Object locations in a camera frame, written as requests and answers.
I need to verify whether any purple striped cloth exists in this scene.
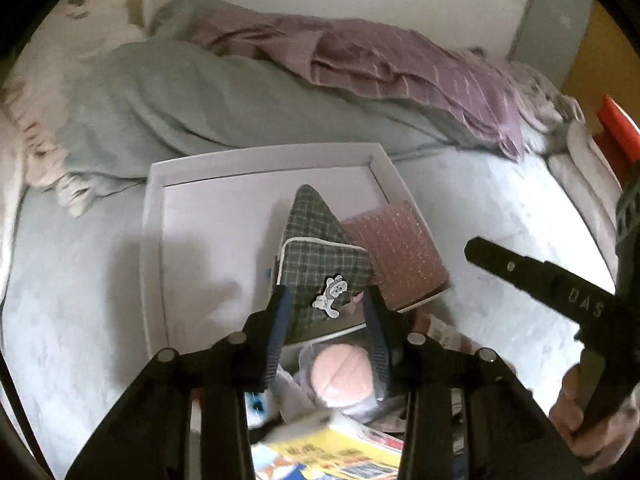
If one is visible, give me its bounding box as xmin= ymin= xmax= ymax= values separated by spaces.
xmin=189 ymin=8 xmax=525 ymax=160

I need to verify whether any yellow book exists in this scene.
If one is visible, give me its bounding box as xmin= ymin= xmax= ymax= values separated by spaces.
xmin=262 ymin=410 xmax=404 ymax=479

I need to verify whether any green plaid pouch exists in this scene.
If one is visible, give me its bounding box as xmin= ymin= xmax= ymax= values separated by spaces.
xmin=273 ymin=184 xmax=373 ymax=344

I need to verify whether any pink ruffled cushion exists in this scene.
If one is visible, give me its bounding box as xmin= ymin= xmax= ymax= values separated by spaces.
xmin=1 ymin=0 xmax=106 ymax=190

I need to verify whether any purple pump bottle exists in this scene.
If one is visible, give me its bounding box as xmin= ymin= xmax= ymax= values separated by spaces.
xmin=413 ymin=313 xmax=482 ymax=354

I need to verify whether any white cardboard box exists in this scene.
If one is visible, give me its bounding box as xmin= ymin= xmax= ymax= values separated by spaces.
xmin=140 ymin=142 xmax=454 ymax=361

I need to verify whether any person's right hand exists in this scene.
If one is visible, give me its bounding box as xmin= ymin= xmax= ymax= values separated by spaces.
xmin=548 ymin=366 xmax=640 ymax=476

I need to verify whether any grey-green blanket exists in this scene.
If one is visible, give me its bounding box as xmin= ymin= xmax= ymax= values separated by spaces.
xmin=58 ymin=0 xmax=499 ymax=196

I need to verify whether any white folded bedding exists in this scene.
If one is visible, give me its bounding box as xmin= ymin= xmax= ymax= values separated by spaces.
xmin=547 ymin=122 xmax=622 ymax=280

